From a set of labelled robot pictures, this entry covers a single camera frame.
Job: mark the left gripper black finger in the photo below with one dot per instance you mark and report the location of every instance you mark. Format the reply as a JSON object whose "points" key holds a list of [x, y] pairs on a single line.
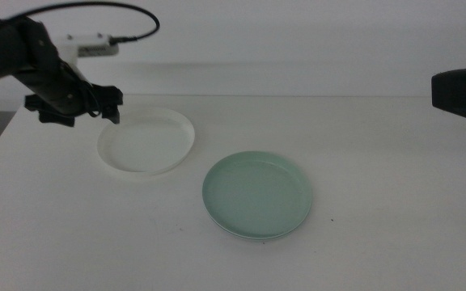
{"points": [[112, 115], [57, 119]]}

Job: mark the white shallow bowl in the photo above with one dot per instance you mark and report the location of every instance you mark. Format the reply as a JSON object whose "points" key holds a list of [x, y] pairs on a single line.
{"points": [[148, 143]]}

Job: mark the mint green shallow bowl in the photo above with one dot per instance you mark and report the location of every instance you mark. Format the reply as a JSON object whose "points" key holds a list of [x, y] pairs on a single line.
{"points": [[257, 194]]}

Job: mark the grey shallow bowl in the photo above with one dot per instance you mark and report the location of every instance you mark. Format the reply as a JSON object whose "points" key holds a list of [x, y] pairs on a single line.
{"points": [[241, 237]]}

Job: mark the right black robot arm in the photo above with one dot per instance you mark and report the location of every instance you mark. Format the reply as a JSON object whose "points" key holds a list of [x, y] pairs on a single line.
{"points": [[463, 93]]}

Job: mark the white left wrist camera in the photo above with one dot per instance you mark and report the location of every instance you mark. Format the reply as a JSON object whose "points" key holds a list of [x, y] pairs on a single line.
{"points": [[91, 46]]}

